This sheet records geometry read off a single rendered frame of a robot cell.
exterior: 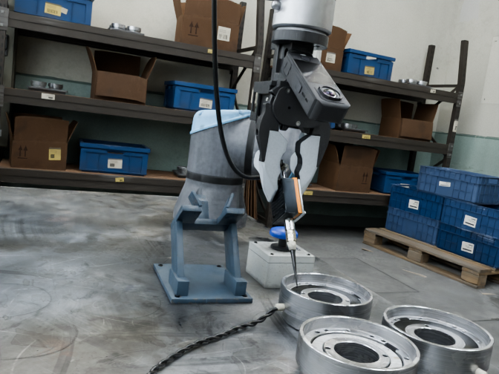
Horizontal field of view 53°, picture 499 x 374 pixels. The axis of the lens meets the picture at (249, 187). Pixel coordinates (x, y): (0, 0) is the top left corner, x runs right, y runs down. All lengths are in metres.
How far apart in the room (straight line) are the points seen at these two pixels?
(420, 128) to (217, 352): 4.72
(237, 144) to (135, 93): 2.99
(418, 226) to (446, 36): 2.32
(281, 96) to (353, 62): 4.08
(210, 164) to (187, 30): 3.15
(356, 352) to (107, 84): 3.53
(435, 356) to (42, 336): 0.36
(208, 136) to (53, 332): 0.55
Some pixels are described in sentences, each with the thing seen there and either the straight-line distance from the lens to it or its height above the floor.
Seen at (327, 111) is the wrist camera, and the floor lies 1.04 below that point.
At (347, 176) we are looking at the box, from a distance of 4.72.
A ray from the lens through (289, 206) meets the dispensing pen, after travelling 0.61.
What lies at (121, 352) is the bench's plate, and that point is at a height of 0.80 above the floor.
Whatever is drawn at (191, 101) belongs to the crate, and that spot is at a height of 1.08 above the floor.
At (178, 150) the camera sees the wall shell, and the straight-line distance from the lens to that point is 4.57.
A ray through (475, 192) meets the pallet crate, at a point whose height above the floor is 0.66.
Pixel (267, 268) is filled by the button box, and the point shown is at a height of 0.83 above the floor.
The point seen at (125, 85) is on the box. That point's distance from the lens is 3.91.
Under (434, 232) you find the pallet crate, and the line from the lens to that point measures 4.53.
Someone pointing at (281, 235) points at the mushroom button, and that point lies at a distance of 0.69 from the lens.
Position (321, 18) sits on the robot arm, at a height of 1.15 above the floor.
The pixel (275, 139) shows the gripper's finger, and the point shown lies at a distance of 0.62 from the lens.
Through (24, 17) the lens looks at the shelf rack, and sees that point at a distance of 3.84.
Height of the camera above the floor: 1.02
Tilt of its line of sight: 8 degrees down
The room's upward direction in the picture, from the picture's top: 7 degrees clockwise
